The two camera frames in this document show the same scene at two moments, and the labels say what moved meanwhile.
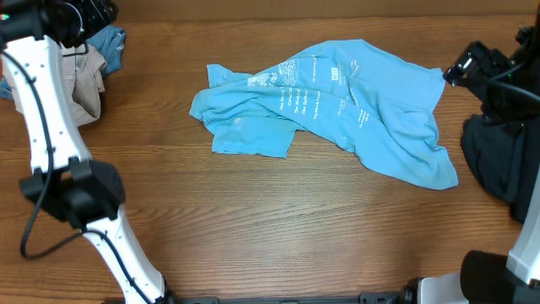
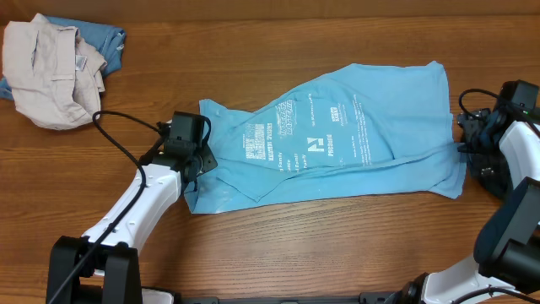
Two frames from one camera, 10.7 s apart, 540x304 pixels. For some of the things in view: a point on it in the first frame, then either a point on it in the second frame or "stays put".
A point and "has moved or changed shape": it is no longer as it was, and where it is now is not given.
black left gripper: (99, 13) to (208, 159)
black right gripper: (460, 67) to (471, 138)
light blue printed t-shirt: (356, 95) has moved or changed shape
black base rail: (405, 297) stays put
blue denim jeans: (108, 40) stays put
